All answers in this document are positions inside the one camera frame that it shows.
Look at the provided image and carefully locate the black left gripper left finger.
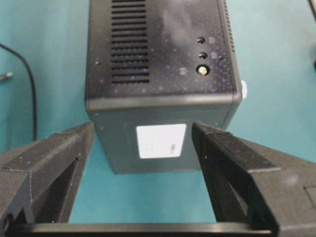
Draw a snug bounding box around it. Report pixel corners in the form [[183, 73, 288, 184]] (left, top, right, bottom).
[[0, 121, 95, 237]]

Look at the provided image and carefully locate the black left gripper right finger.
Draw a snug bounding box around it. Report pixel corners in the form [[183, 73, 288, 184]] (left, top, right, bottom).
[[192, 122, 316, 237]]

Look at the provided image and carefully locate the black USB cable with plug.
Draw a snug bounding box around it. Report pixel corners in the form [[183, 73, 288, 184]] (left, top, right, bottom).
[[0, 43, 38, 142]]

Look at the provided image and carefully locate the black Zotac mini PC box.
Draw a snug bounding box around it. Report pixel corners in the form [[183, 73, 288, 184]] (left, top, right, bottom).
[[85, 0, 242, 174]]

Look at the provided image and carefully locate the dark object at right edge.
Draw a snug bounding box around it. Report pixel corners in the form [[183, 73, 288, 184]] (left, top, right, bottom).
[[307, 0, 316, 68]]

